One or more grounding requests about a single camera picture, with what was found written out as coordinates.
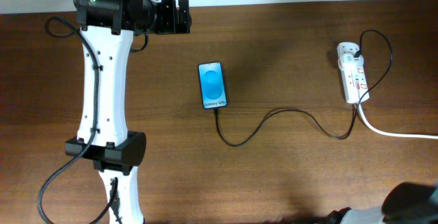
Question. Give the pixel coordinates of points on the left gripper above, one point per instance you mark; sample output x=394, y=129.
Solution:
x=169, y=25

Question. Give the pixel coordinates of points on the blue Galaxy smartphone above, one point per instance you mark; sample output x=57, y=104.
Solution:
x=212, y=83

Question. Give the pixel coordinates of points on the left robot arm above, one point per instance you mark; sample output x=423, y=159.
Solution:
x=108, y=28

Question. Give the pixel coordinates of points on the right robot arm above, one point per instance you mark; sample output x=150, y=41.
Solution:
x=407, y=203

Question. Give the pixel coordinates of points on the white USB charger plug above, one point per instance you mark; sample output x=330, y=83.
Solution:
x=349, y=61

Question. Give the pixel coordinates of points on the white power strip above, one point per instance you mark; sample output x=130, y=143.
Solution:
x=354, y=81

